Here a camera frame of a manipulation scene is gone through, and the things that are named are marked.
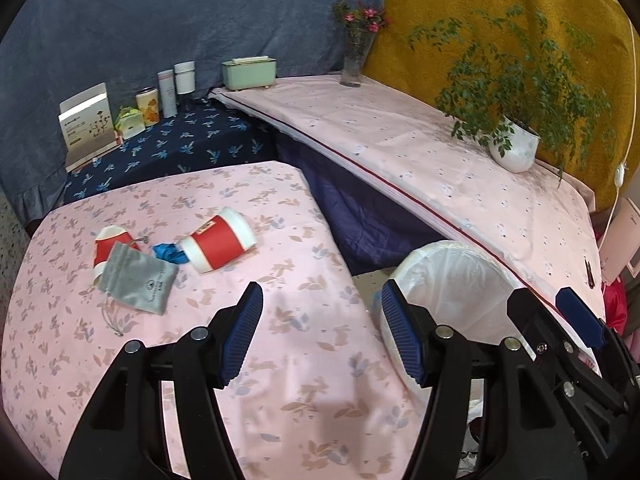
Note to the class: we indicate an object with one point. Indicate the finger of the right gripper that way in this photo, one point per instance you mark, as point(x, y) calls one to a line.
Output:
point(535, 319)
point(588, 327)

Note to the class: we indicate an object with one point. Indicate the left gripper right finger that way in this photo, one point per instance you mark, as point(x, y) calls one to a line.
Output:
point(405, 330)

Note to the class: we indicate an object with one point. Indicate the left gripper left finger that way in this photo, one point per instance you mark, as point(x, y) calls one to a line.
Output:
point(238, 332)

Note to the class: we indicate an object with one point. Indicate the blue wrapper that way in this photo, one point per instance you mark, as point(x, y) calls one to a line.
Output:
point(171, 253)

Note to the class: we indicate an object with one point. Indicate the grey drawstring pouch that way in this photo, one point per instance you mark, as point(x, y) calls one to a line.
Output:
point(137, 280)

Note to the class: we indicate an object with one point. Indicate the white lined trash bin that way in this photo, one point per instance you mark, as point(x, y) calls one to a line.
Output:
point(462, 286)

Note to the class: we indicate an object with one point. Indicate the pink white appliance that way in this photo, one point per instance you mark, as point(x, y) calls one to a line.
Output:
point(620, 245)

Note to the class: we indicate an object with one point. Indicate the pink bird print tablecloth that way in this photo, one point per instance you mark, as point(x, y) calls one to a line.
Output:
point(536, 225)

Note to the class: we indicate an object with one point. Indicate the pink rabbit print tablecloth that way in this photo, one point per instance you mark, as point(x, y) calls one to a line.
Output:
point(317, 396)

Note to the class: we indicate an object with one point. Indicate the white ribbed plant pot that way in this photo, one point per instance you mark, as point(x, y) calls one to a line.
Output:
point(513, 147)

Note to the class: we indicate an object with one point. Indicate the navy floral tablecloth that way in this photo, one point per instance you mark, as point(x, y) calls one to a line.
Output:
point(209, 135)

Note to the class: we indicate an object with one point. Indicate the small green white box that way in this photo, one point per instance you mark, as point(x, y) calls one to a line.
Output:
point(129, 122)

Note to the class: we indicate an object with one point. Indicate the green potted plant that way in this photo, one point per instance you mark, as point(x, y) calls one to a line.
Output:
point(511, 66)

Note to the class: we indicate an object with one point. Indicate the white open gift box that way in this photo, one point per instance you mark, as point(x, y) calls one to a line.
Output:
point(87, 127)

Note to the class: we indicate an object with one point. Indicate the orange print can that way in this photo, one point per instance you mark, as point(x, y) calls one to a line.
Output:
point(147, 103)

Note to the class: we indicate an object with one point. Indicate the tall white bottle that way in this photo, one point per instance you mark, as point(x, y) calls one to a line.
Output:
point(167, 92)

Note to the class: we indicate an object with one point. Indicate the mint green tissue box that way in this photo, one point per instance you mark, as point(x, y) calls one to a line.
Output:
point(246, 73)

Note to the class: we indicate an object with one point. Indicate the white jar container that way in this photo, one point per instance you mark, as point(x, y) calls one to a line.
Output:
point(185, 77)

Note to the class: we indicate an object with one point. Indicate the glass vase pink flowers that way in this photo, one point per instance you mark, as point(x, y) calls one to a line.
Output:
point(360, 24)

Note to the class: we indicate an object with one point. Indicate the blue backdrop cloth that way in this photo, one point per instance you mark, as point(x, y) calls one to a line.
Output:
point(55, 49)

